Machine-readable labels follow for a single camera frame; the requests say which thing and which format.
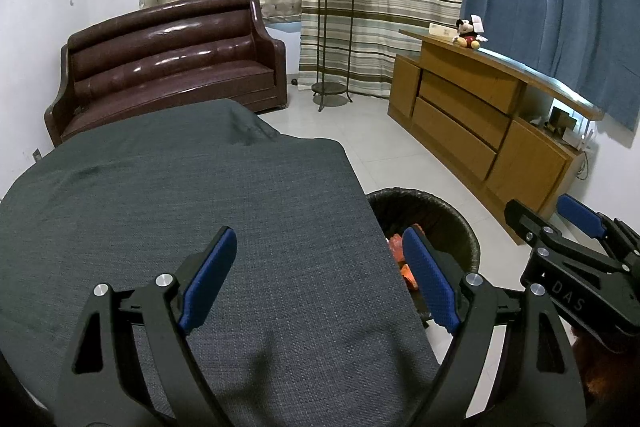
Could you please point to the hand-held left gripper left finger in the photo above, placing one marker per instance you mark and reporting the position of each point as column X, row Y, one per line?
column 210, row 277

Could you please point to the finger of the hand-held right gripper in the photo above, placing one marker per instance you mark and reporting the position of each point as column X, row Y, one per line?
column 530, row 227
column 580, row 213

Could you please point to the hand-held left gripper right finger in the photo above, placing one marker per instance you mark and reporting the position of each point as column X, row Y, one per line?
column 430, row 279

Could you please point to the red plastic bag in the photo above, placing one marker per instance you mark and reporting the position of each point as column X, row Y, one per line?
column 396, row 248

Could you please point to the black trash bin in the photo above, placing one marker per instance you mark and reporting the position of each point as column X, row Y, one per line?
column 442, row 213

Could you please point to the person's right forearm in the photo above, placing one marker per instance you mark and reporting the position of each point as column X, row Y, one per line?
column 612, row 382

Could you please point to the white router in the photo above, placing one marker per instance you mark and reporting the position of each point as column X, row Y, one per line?
column 577, row 141

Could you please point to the dark grey tablecloth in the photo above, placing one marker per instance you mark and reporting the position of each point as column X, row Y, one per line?
column 175, row 197

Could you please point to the wooden cabinet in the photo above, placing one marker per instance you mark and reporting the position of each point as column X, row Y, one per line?
column 460, row 117

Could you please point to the mouse plush toy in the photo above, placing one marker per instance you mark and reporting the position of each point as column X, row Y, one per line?
column 467, row 34

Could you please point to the brown leather sofa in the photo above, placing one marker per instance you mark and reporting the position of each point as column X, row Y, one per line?
column 165, row 72

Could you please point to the small beige box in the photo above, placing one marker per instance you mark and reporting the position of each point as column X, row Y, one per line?
column 442, row 31

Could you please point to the black metal plant stand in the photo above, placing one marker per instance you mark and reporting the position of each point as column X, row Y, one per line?
column 330, row 88

